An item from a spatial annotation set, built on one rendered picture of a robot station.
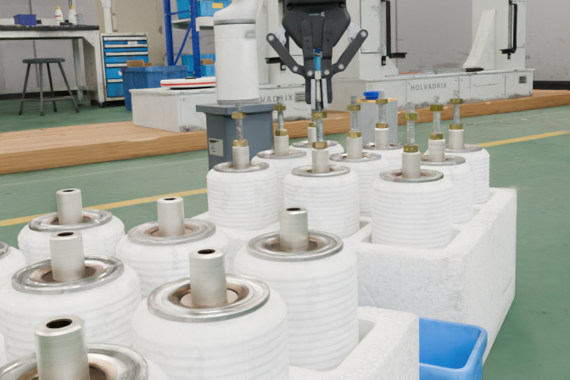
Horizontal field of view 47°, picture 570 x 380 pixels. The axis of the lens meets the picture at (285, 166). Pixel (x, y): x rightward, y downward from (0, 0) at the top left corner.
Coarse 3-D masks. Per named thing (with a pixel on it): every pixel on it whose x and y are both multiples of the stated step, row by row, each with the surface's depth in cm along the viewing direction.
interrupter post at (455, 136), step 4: (452, 132) 97; (456, 132) 97; (460, 132) 97; (452, 136) 97; (456, 136) 97; (460, 136) 97; (452, 140) 97; (456, 140) 97; (460, 140) 97; (452, 144) 97; (456, 144) 97; (460, 144) 97; (452, 148) 97; (456, 148) 97; (460, 148) 97
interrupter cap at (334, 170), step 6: (294, 168) 84; (300, 168) 85; (306, 168) 85; (330, 168) 85; (336, 168) 84; (342, 168) 84; (348, 168) 83; (294, 174) 81; (300, 174) 80; (306, 174) 80; (312, 174) 80; (318, 174) 79; (324, 174) 79; (330, 174) 80; (336, 174) 80; (342, 174) 80
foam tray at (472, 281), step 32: (512, 192) 100; (480, 224) 82; (512, 224) 100; (384, 256) 73; (416, 256) 71; (448, 256) 70; (480, 256) 78; (512, 256) 101; (384, 288) 73; (416, 288) 71; (448, 288) 70; (480, 288) 79; (512, 288) 103; (448, 320) 70; (480, 320) 80
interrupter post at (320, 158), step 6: (312, 150) 82; (318, 150) 82; (324, 150) 82; (312, 156) 82; (318, 156) 82; (324, 156) 82; (312, 162) 83; (318, 162) 82; (324, 162) 82; (312, 168) 83; (318, 168) 82; (324, 168) 82
